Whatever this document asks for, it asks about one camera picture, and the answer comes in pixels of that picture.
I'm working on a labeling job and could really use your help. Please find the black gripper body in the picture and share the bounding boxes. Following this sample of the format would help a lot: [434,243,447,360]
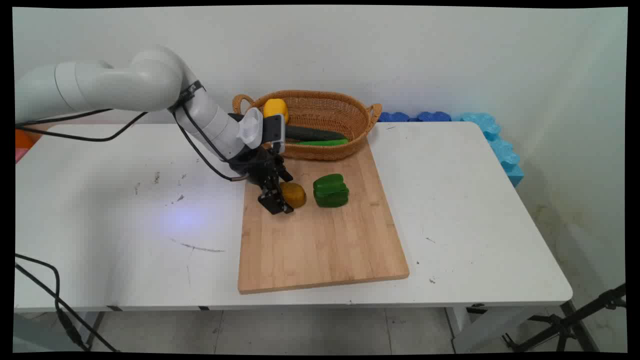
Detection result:
[231,146,284,188]

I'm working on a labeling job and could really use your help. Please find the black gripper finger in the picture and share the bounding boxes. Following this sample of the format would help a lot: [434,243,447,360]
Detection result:
[257,175,287,216]
[276,167,296,215]

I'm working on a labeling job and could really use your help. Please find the dark green cucumber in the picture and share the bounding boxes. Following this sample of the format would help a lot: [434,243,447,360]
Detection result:
[285,125,349,143]

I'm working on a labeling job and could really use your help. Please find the brown potato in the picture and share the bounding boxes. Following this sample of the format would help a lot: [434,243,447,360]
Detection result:
[279,181,307,209]

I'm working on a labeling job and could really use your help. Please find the green bell pepper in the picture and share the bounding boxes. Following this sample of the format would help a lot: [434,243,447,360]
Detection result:
[312,173,350,209]

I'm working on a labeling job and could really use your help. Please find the light green chili pepper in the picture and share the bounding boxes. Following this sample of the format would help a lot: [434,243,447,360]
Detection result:
[295,138,350,147]

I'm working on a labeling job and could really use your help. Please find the yellow bell pepper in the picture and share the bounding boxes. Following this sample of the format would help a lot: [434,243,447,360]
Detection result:
[262,98,290,124]

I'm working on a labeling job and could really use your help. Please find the wooden cutting board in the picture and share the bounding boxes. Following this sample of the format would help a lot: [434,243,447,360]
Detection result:
[237,139,411,295]

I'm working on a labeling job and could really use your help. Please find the woven wicker basket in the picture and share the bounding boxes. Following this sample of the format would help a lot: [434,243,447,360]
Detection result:
[232,90,383,161]

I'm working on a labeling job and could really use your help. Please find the orange foam block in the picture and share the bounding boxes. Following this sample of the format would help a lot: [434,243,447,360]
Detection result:
[15,128,40,150]

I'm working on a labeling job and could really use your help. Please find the white table leg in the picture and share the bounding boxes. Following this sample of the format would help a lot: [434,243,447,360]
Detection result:
[444,305,553,354]

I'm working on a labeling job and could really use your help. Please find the black tripod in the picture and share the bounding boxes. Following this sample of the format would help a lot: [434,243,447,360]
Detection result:
[501,282,628,353]

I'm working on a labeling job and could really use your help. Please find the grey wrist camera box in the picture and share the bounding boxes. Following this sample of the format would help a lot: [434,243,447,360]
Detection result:
[262,114,287,155]

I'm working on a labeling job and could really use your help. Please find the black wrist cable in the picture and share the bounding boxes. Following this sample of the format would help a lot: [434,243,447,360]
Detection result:
[171,102,250,182]

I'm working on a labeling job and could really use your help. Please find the black cable strap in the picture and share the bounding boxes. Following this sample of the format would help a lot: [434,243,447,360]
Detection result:
[169,80,206,114]

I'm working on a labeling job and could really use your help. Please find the black hanging arm cable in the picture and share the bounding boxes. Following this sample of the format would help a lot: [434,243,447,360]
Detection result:
[15,107,150,143]

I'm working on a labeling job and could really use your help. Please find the black floor cable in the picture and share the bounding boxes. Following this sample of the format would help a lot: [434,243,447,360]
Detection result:
[15,253,120,353]

